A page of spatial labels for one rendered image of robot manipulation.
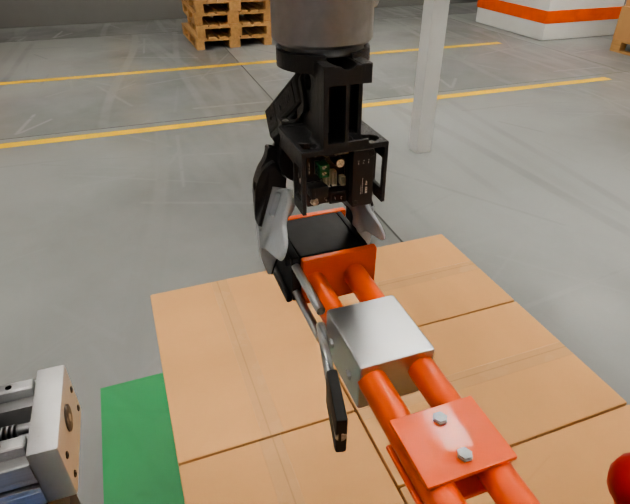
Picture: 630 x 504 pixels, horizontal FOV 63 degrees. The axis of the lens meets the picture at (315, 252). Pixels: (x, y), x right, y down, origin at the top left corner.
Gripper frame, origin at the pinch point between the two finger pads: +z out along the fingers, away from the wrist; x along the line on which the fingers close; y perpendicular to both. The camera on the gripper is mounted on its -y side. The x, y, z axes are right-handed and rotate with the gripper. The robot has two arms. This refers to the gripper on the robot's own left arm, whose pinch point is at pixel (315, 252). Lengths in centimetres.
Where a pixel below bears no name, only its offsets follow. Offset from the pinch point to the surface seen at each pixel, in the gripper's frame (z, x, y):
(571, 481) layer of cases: 66, 53, 1
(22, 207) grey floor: 120, -89, -277
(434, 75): 65, 183, -270
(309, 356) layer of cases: 66, 16, -49
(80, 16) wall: 108, -66, -914
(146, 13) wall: 109, 34, -913
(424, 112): 91, 178, -270
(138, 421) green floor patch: 120, -34, -91
